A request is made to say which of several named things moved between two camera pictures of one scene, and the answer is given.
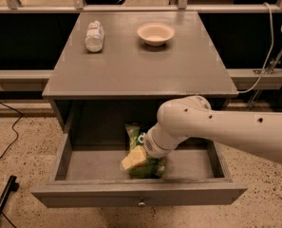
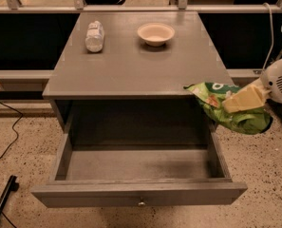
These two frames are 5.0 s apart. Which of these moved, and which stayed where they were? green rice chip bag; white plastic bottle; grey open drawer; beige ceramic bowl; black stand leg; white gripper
Moved: white gripper; green rice chip bag
Stayed: beige ceramic bowl; black stand leg; white plastic bottle; grey open drawer
